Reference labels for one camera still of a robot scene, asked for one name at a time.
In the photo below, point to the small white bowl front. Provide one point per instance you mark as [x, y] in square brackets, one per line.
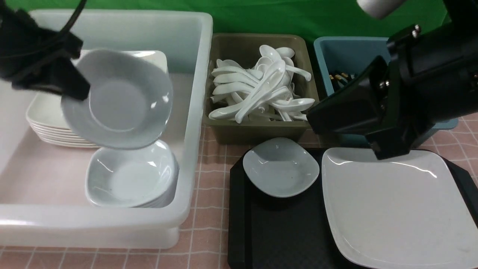
[119, 101]

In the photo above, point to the black serving tray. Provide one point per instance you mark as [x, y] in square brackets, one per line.
[293, 233]

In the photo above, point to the small white bowl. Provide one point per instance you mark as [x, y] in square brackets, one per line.
[119, 101]
[281, 168]

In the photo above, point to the stack of small white bowls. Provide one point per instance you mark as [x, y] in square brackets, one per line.
[144, 178]

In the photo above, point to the large white square rice plate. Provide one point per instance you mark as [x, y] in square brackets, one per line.
[403, 213]

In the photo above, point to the bundle of black chopsticks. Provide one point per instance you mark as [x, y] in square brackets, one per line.
[340, 79]

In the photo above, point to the large white plastic tub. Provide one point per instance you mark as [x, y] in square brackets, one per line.
[43, 202]

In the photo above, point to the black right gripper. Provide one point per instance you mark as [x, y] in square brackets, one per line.
[430, 78]

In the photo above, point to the pink checkered tablecloth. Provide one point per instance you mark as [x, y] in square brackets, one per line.
[203, 236]

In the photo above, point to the green backdrop cloth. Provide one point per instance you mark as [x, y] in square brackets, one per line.
[308, 19]

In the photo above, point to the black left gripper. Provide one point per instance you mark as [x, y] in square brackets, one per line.
[40, 59]

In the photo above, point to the pile of white ceramic spoons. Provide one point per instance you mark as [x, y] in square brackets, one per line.
[264, 92]

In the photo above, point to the blue plastic bin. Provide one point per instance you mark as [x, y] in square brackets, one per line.
[352, 54]

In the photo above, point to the olive green plastic bin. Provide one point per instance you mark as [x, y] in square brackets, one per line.
[244, 49]

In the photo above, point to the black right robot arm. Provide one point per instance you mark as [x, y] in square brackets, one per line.
[430, 78]

